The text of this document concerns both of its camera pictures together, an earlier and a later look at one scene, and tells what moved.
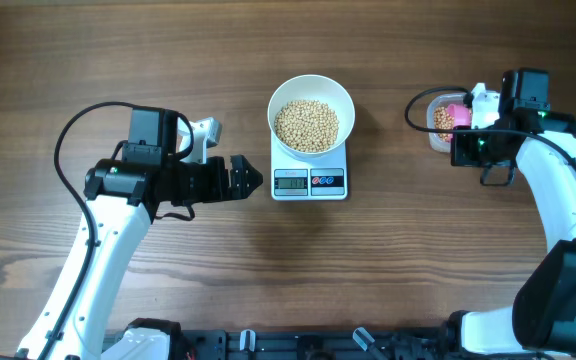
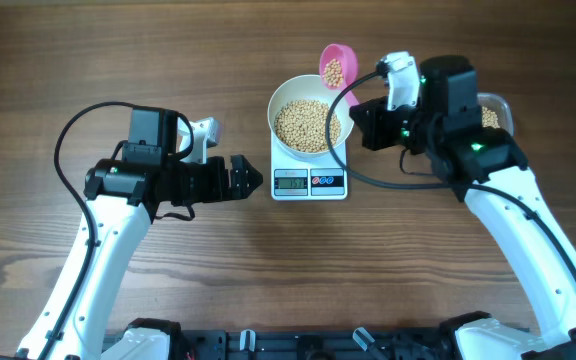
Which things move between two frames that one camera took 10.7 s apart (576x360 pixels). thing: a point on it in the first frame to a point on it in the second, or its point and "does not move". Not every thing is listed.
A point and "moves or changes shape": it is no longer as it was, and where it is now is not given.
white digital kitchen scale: x=321 y=177 does not move
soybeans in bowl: x=307 y=125 does not move
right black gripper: x=462 y=156 to x=373 y=123
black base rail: x=313 y=344 does not move
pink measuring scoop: x=460 y=116 moves or changes shape
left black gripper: x=219 y=191 does not move
